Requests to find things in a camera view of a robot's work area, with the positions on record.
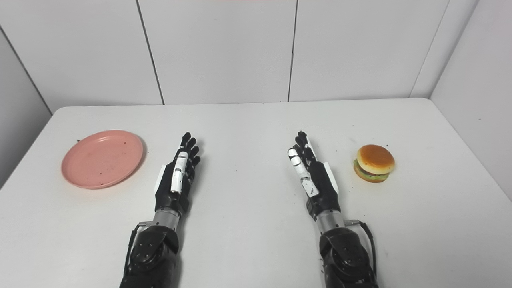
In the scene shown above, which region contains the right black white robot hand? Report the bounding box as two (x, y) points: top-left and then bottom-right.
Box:
(288, 131), (342, 221)

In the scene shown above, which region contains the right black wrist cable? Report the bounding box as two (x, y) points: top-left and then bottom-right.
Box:
(344, 219), (378, 276)

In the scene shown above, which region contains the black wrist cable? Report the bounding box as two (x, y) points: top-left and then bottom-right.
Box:
(123, 222), (152, 276)
(344, 219), (378, 276)

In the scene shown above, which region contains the toy hamburger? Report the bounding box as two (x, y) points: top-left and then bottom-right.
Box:
(353, 144), (396, 183)

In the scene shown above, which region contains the pink round plate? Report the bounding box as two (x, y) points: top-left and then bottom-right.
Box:
(61, 130), (144, 190)

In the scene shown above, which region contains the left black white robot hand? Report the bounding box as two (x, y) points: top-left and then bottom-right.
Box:
(154, 132), (201, 217)

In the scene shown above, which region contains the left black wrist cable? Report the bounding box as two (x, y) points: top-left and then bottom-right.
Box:
(123, 222), (152, 276)

